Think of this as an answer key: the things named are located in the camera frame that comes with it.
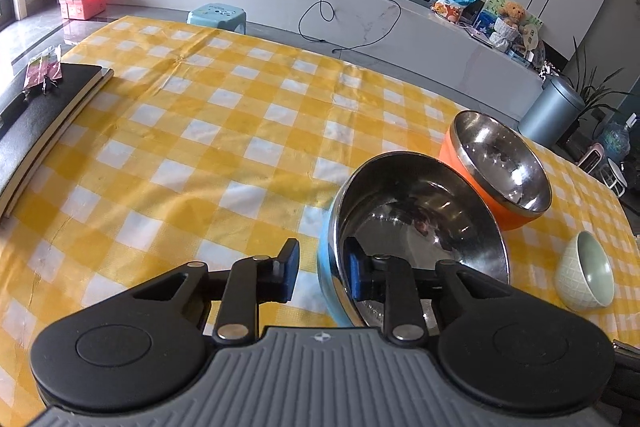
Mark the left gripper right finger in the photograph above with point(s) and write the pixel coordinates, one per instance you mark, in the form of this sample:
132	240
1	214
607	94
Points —
388	280

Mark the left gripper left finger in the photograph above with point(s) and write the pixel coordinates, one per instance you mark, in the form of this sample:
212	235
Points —
248	284

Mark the blue stainless steel bowl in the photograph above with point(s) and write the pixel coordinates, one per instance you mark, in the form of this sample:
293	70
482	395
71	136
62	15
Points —
407	205

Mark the green ceramic bowl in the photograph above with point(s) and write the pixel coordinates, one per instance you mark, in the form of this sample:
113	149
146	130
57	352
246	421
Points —
584	278

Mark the orange stainless steel bowl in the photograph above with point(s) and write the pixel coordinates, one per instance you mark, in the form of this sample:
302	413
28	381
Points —
500	166

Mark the white round stool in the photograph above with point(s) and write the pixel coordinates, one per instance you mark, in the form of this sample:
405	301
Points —
613	178

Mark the grey trash can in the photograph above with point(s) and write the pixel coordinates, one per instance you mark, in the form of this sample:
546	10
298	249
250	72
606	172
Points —
555	109

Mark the water dispenser bottle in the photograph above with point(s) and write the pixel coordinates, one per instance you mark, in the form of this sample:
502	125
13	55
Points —
615	138

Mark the white marble tv cabinet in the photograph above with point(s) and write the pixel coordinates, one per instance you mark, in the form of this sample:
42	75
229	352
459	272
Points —
400	32

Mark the light blue plastic stool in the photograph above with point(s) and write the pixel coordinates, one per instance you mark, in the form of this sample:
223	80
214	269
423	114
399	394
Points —
219	15

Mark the black notebook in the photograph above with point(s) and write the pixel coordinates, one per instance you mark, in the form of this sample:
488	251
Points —
34	118

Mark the green potted floor plant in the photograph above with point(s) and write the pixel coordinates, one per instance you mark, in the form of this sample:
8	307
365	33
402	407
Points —
590	90

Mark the green picture book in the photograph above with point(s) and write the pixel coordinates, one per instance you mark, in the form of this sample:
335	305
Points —
485	19

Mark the teddy bear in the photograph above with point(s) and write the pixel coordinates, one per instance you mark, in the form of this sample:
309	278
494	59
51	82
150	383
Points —
507	25

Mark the pink foil packet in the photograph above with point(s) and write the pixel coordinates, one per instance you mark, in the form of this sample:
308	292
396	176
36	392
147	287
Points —
43	73

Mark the pink storage box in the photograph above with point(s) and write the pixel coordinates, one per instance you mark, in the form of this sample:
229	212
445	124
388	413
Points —
81	9

